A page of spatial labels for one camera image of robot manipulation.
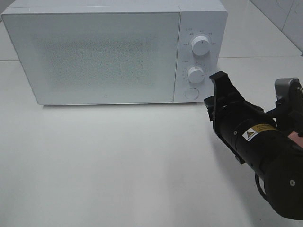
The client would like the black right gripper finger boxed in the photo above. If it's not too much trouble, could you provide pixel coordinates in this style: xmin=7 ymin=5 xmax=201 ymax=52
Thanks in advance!
xmin=204 ymin=96 xmax=214 ymax=122
xmin=209 ymin=71 xmax=257 ymax=114

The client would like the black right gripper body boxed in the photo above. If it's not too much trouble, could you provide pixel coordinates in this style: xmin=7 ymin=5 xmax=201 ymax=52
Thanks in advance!
xmin=212 ymin=91 xmax=281 ymax=165

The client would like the round white door release button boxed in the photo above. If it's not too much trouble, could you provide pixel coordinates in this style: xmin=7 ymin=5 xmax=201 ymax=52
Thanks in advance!
xmin=185 ymin=88 xmax=199 ymax=100

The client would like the white microwave door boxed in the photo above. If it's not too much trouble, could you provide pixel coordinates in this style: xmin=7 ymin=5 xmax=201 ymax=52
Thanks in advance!
xmin=3 ymin=13 xmax=179 ymax=105

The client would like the pink round plate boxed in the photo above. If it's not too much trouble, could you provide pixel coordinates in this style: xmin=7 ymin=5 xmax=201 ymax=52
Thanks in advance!
xmin=288 ymin=131 xmax=303 ymax=147

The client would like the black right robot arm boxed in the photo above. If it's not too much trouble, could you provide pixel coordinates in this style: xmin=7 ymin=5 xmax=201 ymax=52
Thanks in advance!
xmin=205 ymin=71 xmax=303 ymax=220

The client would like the lower white microwave knob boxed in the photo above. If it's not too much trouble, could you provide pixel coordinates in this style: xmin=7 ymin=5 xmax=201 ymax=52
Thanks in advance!
xmin=187 ymin=66 xmax=205 ymax=84

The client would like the white microwave knob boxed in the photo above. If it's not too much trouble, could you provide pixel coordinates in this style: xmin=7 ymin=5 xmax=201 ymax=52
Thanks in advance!
xmin=190 ymin=34 xmax=210 ymax=56
xmin=187 ymin=66 xmax=205 ymax=84

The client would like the upper white microwave knob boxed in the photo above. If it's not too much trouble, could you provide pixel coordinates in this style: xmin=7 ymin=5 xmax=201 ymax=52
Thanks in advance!
xmin=190 ymin=34 xmax=210 ymax=56

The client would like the white microwave oven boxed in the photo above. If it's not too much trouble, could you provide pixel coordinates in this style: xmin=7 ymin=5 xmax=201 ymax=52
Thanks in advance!
xmin=1 ymin=0 xmax=228 ymax=105

